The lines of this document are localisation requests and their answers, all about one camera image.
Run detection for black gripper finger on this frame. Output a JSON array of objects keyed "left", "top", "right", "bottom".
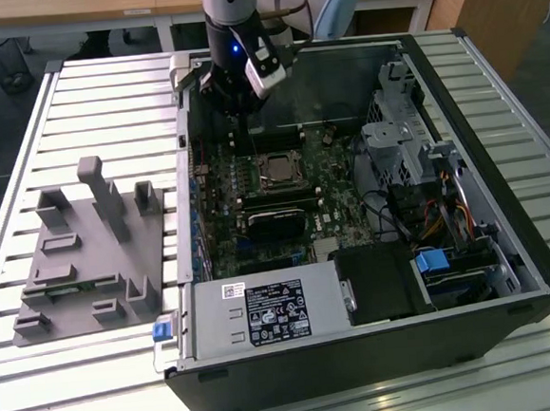
[
  {"left": 237, "top": 75, "right": 272, "bottom": 156},
  {"left": 197, "top": 64, "right": 246, "bottom": 159}
]

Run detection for silver CPU green edge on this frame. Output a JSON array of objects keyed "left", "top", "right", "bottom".
[{"left": 262, "top": 153, "right": 301, "bottom": 182}]

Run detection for RAM slot white clips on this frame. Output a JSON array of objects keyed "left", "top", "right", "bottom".
[
  {"left": 249, "top": 134, "right": 306, "bottom": 146},
  {"left": 248, "top": 122, "right": 304, "bottom": 135}
]

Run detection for CPU socket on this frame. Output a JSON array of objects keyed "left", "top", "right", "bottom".
[{"left": 250, "top": 148, "right": 311, "bottom": 193}]

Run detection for black expansion slot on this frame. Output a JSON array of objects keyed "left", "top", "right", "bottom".
[{"left": 237, "top": 252, "right": 308, "bottom": 275}]

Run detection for black graphics card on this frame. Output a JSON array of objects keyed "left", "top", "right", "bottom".
[{"left": 245, "top": 206, "right": 310, "bottom": 245}]

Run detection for green motherboard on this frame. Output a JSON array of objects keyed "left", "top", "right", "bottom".
[{"left": 185, "top": 117, "right": 381, "bottom": 282}]

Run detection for silver metal drive cage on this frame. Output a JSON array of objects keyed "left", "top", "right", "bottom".
[{"left": 354, "top": 57, "right": 446, "bottom": 190}]

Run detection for silver chipset heatsink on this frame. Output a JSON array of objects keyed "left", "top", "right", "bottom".
[{"left": 313, "top": 236, "right": 340, "bottom": 260}]

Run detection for black mesh waste bin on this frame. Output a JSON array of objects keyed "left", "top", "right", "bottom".
[{"left": 0, "top": 35, "right": 36, "bottom": 98}]

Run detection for silver power supply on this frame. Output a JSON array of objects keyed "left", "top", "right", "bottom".
[{"left": 184, "top": 258, "right": 358, "bottom": 361}]

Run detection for grey parts rack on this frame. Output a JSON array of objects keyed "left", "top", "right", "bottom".
[{"left": 0, "top": 150, "right": 178, "bottom": 350}]

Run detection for hard disk in blue carrier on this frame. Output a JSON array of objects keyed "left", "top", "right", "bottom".
[{"left": 414, "top": 243, "right": 503, "bottom": 306}]

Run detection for blue case latch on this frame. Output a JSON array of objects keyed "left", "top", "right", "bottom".
[{"left": 151, "top": 321, "right": 172, "bottom": 344}]

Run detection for green RAM stick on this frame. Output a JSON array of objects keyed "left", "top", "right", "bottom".
[{"left": 45, "top": 282, "right": 97, "bottom": 299}]

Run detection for wooden cabinet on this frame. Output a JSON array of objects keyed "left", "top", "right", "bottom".
[{"left": 425, "top": 0, "right": 550, "bottom": 89}]

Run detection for black open PC case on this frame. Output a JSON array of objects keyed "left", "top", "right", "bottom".
[{"left": 136, "top": 20, "right": 550, "bottom": 411}]

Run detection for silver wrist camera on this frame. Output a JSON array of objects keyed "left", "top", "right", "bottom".
[{"left": 241, "top": 44, "right": 290, "bottom": 101}]

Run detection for wooden desk white frame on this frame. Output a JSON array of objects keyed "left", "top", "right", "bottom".
[{"left": 0, "top": 0, "right": 446, "bottom": 66}]

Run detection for black cable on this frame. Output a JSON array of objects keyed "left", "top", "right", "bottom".
[{"left": 359, "top": 186, "right": 410, "bottom": 250}]

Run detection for yellow orange power wires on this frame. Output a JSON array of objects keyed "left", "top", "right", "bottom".
[{"left": 422, "top": 198, "right": 477, "bottom": 242}]

